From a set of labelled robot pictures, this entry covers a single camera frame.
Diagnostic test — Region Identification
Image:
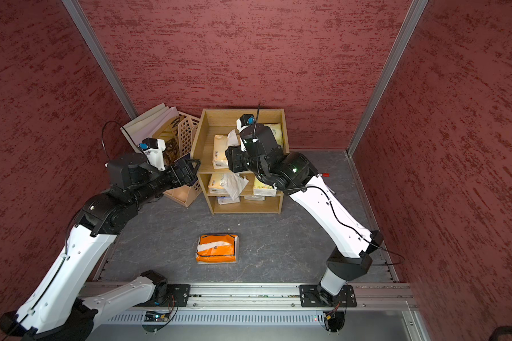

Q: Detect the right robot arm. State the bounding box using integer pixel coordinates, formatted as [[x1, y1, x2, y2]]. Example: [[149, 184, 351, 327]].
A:
[[226, 115, 383, 305]]

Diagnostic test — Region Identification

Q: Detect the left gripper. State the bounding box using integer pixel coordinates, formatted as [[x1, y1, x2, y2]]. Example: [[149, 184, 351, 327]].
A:
[[130, 159, 201, 208]]

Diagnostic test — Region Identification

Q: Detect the cream tissue pack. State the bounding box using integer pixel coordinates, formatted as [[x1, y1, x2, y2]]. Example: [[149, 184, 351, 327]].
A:
[[212, 129, 240, 170]]

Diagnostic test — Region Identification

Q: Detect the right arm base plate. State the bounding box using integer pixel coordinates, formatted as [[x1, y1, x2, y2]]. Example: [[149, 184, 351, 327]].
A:
[[299, 284, 357, 308]]

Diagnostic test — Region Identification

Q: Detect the beige plastic file organizer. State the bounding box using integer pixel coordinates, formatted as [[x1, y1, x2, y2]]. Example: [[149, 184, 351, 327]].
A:
[[164, 112, 201, 207]]

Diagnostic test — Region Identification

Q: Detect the lower right yellow tissue pack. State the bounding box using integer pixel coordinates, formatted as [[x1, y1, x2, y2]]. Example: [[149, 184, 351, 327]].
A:
[[253, 178, 277, 197]]

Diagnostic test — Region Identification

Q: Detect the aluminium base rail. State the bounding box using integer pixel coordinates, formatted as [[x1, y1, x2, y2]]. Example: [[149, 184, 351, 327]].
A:
[[89, 283, 430, 340]]

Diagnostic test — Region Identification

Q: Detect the orange tissue pack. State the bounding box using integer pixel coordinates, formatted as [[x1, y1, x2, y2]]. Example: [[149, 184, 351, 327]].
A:
[[196, 234, 239, 264]]

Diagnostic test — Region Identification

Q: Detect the flat white tissue pack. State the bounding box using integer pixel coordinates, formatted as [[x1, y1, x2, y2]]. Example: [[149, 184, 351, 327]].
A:
[[217, 196, 240, 205]]

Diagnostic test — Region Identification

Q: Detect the corner metal profile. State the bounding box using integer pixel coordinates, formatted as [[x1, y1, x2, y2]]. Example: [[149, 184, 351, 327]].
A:
[[61, 0, 138, 119], [347, 0, 428, 159]]

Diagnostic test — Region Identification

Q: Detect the lilac folder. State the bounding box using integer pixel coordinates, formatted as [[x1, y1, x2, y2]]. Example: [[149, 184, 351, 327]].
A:
[[132, 107, 179, 147]]

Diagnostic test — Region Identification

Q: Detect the wooden two-tier shelf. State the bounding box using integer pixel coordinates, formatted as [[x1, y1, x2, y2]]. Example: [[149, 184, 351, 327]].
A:
[[191, 109, 290, 215]]

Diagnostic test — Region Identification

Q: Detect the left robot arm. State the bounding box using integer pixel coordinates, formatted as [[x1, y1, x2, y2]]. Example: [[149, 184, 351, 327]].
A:
[[0, 153, 201, 340]]

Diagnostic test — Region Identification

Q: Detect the green yellow tissue pack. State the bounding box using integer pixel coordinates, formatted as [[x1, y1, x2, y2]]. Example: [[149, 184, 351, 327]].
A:
[[266, 124, 284, 148]]

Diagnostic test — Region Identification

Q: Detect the butterfly print folder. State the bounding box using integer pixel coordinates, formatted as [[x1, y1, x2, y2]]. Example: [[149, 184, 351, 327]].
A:
[[152, 115, 184, 166]]

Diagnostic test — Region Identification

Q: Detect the left corner metal profile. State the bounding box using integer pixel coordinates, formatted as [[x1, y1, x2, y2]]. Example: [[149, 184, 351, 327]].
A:
[[61, 0, 138, 119]]

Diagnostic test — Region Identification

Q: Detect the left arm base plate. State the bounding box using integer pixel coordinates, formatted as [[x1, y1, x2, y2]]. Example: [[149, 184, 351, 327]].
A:
[[149, 283, 191, 308]]

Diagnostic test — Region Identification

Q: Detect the right corner metal profile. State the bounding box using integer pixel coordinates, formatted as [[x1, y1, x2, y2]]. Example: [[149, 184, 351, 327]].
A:
[[347, 0, 428, 159]]

